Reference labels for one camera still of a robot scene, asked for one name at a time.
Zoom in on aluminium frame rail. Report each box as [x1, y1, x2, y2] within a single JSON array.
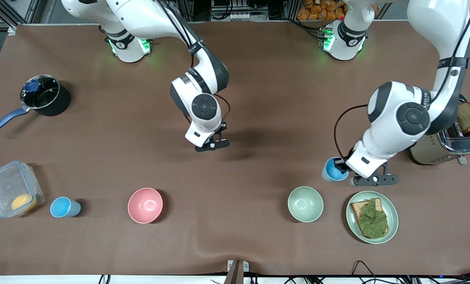
[[0, 0, 39, 30]]

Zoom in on orange snack packets pile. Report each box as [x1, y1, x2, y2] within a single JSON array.
[[297, 0, 378, 21]]

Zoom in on thin black looped cable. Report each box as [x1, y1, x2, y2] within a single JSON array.
[[351, 260, 378, 279]]

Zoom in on clear plastic food container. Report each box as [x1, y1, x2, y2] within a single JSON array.
[[0, 160, 46, 219]]

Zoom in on silver toaster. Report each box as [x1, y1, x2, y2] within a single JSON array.
[[409, 94, 470, 166]]

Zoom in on black pot blue handle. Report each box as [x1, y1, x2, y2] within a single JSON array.
[[0, 74, 71, 136]]

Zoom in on dark toast slice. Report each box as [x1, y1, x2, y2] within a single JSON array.
[[457, 101, 470, 133]]

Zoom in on pink bowl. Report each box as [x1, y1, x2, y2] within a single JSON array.
[[127, 187, 164, 224]]

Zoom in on pale green bowl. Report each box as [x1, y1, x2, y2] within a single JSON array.
[[287, 186, 324, 223]]

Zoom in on glass lid blue knob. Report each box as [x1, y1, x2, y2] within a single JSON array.
[[20, 75, 60, 110]]

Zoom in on brown bread slice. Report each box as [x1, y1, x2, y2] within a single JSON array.
[[350, 198, 389, 239]]

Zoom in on blue plastic cup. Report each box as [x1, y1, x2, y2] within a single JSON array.
[[50, 196, 81, 218], [322, 157, 351, 183]]

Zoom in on pale green plate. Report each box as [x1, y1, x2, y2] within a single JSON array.
[[345, 191, 399, 245]]

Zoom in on metal table edge clamp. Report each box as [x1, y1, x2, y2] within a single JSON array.
[[227, 259, 250, 284]]

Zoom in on brown table cover mat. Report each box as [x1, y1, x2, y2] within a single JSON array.
[[0, 21, 470, 276]]

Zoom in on yellow round food piece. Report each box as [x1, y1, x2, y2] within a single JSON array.
[[11, 193, 38, 212]]

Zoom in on green lettuce leaf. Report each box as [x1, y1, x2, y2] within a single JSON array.
[[358, 198, 389, 239]]

